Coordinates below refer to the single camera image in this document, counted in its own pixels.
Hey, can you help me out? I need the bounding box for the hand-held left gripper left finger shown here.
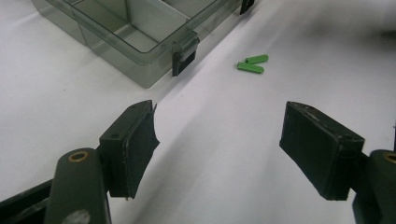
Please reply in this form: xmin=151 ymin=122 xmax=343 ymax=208
xmin=45 ymin=100 xmax=161 ymax=224

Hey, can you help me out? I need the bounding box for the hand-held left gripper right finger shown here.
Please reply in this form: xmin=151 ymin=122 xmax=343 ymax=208
xmin=279 ymin=101 xmax=396 ymax=224

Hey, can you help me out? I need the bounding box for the small green plastic piece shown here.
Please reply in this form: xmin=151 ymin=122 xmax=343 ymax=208
xmin=236 ymin=61 xmax=265 ymax=75
xmin=245 ymin=54 xmax=270 ymax=65

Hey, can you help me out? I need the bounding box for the smoky clear plastic compartment box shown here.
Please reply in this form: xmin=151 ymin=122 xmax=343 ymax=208
xmin=31 ymin=0 xmax=256 ymax=90

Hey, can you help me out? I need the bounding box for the white board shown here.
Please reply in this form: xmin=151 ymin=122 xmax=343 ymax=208
xmin=0 ymin=0 xmax=396 ymax=224

